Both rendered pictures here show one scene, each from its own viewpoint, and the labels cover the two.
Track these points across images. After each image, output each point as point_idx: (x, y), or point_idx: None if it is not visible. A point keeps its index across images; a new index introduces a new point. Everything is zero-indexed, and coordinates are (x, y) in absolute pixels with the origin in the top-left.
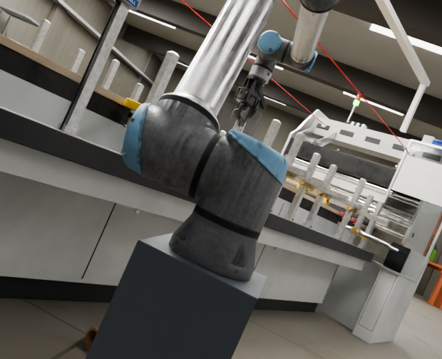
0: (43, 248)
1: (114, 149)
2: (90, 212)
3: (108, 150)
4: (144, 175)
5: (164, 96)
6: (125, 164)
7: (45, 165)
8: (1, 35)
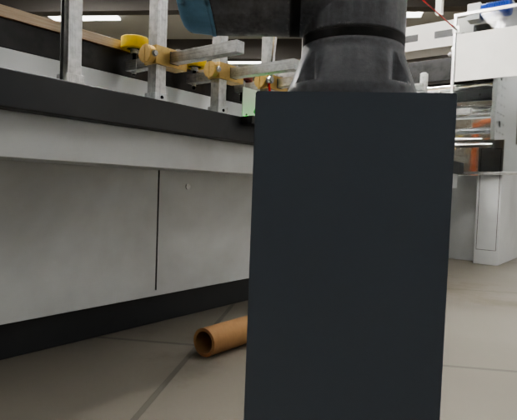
0: (97, 264)
1: None
2: (134, 202)
3: (130, 94)
4: (218, 27)
5: None
6: (186, 24)
7: (62, 136)
8: None
